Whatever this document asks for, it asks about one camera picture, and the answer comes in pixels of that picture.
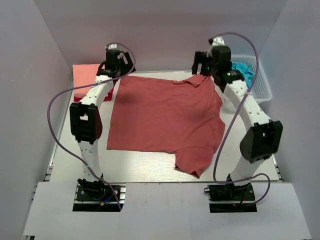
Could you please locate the crumpled blue t shirt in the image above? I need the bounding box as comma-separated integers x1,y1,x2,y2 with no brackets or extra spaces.
231,62,255,88

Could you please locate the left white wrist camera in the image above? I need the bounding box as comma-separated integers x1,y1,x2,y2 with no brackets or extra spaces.
104,43,119,51

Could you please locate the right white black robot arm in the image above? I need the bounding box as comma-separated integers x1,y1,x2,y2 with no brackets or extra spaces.
191,45,283,200

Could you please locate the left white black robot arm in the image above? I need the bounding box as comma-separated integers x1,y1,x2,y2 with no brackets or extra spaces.
69,44,136,182

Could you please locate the dusty red t shirt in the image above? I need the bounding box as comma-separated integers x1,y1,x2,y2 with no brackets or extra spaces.
106,74,225,178

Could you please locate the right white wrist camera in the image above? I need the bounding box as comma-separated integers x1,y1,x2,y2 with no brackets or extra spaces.
208,36,225,48

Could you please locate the folded bright red t shirt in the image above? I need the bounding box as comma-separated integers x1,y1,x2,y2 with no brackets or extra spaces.
73,81,114,106

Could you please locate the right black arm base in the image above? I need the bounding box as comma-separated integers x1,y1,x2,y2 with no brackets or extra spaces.
203,183,257,214

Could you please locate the white plastic mesh basket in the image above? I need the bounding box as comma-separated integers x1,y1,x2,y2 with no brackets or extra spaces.
231,55,272,104

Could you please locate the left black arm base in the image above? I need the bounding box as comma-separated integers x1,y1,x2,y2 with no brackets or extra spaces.
72,178,126,213

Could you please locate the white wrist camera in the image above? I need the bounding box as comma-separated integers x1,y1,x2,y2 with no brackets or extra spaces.
208,36,225,48
104,43,119,51

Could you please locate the folded salmon pink t shirt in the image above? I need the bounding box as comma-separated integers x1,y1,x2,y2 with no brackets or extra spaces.
72,63,100,101

